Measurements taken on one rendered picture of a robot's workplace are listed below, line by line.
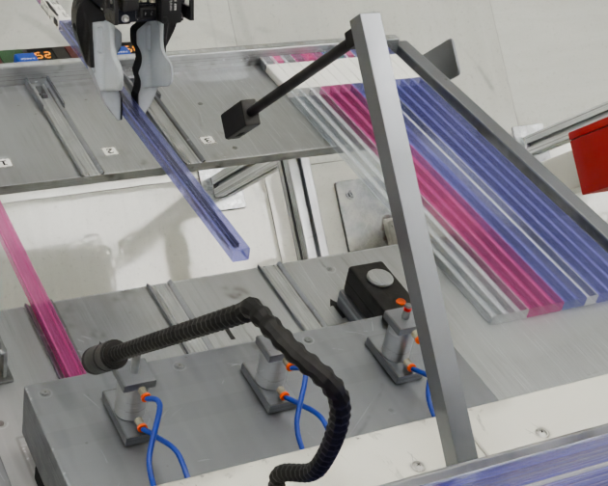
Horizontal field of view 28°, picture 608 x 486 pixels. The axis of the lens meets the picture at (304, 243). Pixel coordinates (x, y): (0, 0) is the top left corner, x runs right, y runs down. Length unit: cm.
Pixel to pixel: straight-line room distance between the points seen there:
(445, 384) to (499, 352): 34
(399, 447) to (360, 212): 148
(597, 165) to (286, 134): 58
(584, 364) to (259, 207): 120
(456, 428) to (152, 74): 48
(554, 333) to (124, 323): 40
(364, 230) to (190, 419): 147
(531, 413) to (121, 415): 30
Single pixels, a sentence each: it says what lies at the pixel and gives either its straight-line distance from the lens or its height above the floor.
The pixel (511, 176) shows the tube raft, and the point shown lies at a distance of 134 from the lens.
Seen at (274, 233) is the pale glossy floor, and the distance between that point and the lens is 223.
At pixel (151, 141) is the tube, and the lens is 104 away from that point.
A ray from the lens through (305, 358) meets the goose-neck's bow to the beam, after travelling 52.
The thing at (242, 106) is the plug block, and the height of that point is 115.
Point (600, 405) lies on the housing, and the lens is 96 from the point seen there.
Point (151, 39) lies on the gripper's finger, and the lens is 109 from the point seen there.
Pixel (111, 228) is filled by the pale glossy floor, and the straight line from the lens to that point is 213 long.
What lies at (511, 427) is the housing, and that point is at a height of 126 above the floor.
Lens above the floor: 200
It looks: 62 degrees down
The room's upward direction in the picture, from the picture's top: 68 degrees clockwise
